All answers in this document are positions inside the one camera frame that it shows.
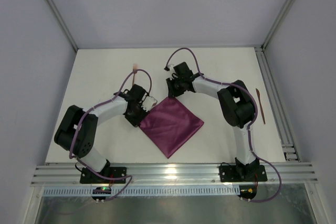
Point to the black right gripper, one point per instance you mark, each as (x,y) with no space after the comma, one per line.
(171,87)

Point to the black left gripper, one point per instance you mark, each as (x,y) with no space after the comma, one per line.
(135,118)

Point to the purple cloth napkin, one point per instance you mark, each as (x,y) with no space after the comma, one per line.
(169,125)

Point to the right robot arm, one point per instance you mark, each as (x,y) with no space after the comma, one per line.
(237,105)

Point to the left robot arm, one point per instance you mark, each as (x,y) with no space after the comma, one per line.
(77,129)

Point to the left controller board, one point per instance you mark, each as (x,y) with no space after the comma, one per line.
(101,193)

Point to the controller board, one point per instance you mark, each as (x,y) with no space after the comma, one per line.
(101,193)
(247,192)

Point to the right controller board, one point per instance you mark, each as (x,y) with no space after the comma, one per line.
(247,192)

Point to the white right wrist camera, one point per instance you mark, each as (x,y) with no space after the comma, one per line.
(169,68)

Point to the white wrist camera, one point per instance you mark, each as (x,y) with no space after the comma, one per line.
(169,68)
(148,103)

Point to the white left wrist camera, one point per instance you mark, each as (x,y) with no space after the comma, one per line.
(148,103)

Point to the aluminium front rail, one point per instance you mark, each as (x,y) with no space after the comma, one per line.
(65,174)

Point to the aluminium rail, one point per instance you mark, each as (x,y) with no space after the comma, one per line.
(65,174)
(284,130)

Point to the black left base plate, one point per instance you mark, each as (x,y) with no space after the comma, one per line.
(87,177)

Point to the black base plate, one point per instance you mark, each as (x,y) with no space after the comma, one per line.
(87,177)
(231,172)

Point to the slotted grey cable duct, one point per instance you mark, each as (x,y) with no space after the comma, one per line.
(145,191)

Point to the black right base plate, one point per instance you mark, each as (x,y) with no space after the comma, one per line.
(231,172)

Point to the aluminium right side rail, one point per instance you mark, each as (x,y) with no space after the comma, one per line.
(284,130)

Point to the left corner frame post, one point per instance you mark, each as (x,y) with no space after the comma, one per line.
(63,26)

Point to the corner frame post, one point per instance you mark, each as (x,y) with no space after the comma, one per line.
(284,10)
(63,26)

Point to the right corner frame post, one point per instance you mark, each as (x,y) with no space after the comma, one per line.
(284,10)

